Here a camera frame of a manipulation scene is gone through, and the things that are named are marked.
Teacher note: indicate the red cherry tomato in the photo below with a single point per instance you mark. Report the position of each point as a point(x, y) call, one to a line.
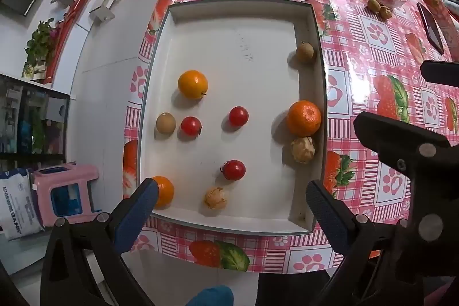
point(191, 125)
point(238, 115)
point(233, 169)

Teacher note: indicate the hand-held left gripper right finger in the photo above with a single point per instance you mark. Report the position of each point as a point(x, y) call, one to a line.
point(326, 216)

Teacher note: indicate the black smartphone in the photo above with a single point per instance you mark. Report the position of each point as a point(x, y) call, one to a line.
point(430, 28)

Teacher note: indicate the white printed sack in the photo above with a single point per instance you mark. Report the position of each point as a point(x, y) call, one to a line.
point(18, 205)

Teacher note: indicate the dimpled mandarin orange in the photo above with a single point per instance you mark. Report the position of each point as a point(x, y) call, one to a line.
point(304, 118)

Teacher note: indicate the small smooth orange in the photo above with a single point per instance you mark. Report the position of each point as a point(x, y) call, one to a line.
point(193, 84)
point(165, 191)

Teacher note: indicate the brown longan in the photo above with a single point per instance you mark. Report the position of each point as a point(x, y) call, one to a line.
point(373, 5)
point(165, 123)
point(305, 52)

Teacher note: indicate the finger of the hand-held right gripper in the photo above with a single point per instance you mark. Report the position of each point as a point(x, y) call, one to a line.
point(394, 137)
point(441, 73)

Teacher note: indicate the husked physalis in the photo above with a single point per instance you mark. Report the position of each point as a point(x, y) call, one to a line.
point(216, 198)
point(303, 149)

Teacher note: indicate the green potted plant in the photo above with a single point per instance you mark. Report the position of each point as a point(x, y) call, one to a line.
point(39, 44)

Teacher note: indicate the dark glass cabinet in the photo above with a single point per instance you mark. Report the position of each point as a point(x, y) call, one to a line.
point(32, 119)

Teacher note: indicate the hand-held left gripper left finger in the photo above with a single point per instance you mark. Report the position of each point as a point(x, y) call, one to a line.
point(138, 216)

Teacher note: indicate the strawberry print plastic tablecloth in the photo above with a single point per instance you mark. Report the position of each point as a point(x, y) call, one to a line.
point(358, 40)

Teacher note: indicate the pink plastic stool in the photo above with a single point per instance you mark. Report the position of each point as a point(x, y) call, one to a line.
point(61, 184)

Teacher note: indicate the white rectangular tray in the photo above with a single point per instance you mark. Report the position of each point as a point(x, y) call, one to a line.
point(233, 76)

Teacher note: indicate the blue cloth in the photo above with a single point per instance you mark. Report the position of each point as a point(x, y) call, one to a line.
point(211, 297)

